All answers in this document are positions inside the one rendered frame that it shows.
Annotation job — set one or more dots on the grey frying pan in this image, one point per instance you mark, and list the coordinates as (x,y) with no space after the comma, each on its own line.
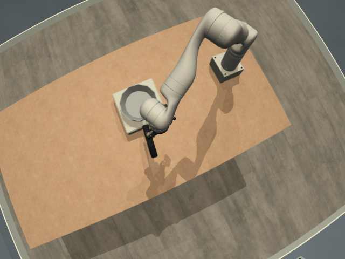
(130,103)

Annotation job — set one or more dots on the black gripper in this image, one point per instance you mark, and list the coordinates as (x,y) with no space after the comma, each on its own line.
(152,134)

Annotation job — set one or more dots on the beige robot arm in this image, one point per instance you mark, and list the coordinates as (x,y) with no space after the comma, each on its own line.
(222,30)

